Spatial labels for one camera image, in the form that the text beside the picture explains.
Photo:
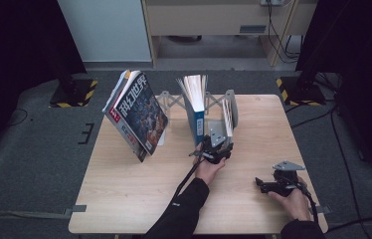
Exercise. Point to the black curtain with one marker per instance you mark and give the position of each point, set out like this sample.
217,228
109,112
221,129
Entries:
15,49
359,49

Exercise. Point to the person's right hand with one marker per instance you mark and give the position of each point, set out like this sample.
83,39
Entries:
296,205

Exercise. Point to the white caterpillar picture book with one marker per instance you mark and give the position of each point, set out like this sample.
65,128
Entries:
228,116

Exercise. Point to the white panel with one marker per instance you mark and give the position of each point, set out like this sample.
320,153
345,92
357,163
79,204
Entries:
107,30

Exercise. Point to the beige wooden desk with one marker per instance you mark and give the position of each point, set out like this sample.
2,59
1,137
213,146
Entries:
207,18

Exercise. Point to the blue book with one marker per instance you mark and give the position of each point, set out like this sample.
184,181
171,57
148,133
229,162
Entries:
195,96

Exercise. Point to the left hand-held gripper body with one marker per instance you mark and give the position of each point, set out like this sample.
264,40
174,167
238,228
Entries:
217,137

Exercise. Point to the expandable grey metal book rack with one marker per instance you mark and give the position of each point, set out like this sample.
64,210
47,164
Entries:
215,124

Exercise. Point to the dark cover magazine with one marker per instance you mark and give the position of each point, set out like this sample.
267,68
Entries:
142,111

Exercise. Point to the stand base with yellow stripes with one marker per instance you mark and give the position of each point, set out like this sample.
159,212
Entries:
301,93
76,94

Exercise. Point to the person's left hand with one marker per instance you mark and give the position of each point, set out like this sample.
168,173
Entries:
209,171

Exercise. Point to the magazine with orange corner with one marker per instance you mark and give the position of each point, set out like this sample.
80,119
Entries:
127,73

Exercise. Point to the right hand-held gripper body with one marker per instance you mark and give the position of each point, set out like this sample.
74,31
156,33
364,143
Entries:
286,182

